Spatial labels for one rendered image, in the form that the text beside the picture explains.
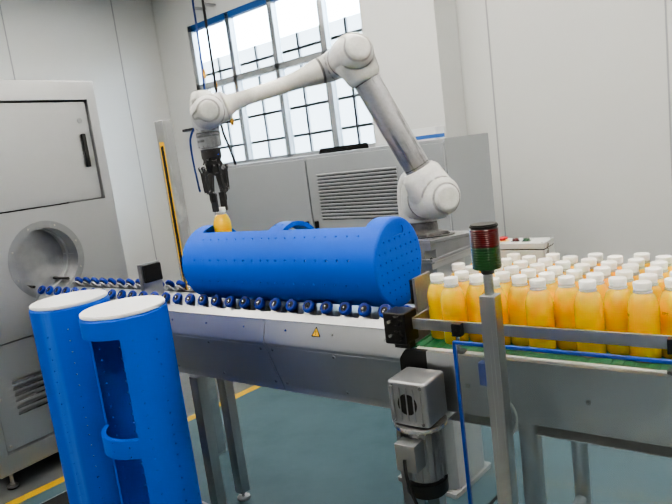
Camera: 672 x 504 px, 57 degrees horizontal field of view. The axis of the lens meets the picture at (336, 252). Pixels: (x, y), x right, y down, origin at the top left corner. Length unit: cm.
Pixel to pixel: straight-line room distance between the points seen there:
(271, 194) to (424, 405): 306
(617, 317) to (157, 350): 138
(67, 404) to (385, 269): 130
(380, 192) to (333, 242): 190
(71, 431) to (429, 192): 158
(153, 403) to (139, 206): 522
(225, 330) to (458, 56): 318
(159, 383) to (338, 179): 222
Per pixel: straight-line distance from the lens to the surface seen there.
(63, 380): 251
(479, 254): 138
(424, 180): 231
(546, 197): 468
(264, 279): 213
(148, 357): 212
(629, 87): 445
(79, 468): 263
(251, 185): 462
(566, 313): 162
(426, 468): 172
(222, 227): 239
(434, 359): 171
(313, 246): 198
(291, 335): 212
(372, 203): 385
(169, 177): 309
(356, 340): 196
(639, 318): 155
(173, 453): 225
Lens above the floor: 146
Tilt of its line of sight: 9 degrees down
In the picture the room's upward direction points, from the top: 7 degrees counter-clockwise
